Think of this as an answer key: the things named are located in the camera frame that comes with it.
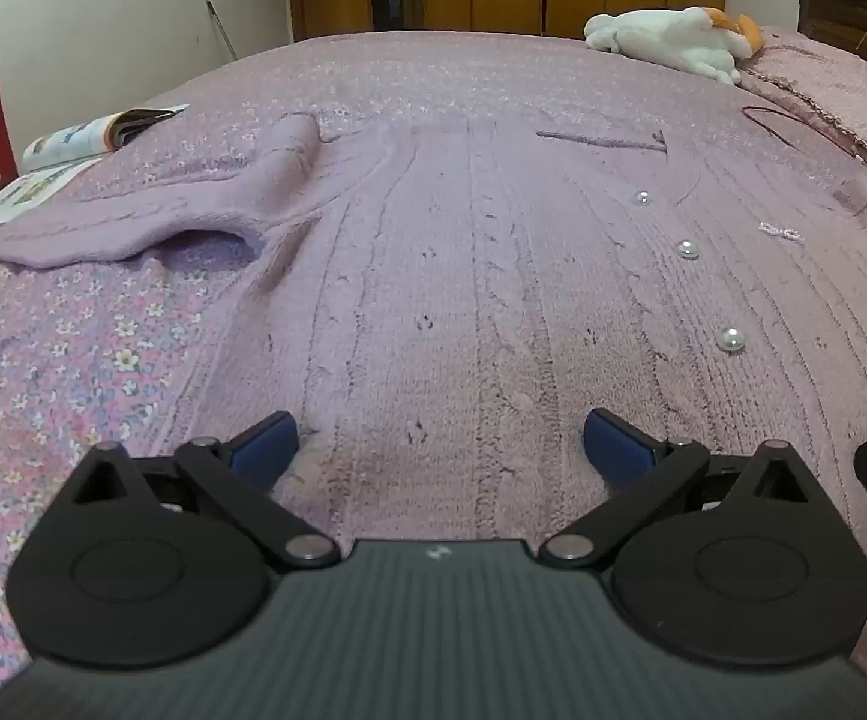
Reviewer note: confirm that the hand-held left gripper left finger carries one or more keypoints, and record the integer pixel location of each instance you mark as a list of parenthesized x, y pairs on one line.
[(268, 444)]

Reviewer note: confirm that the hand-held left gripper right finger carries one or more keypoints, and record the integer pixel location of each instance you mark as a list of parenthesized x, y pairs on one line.
[(617, 450)]

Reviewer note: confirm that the lilac knit cardigan sweater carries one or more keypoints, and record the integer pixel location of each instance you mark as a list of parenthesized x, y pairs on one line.
[(478, 277)]

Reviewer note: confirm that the open magazine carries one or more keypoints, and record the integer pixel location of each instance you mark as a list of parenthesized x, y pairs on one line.
[(66, 142)]

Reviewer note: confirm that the pink knit pillow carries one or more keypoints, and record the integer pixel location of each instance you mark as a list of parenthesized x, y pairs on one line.
[(838, 90)]

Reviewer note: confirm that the white and orange plush toy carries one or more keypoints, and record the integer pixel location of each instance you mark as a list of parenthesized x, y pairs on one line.
[(666, 37)]

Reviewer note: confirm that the thin metal stick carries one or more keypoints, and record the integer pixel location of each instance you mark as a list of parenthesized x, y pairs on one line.
[(219, 26)]

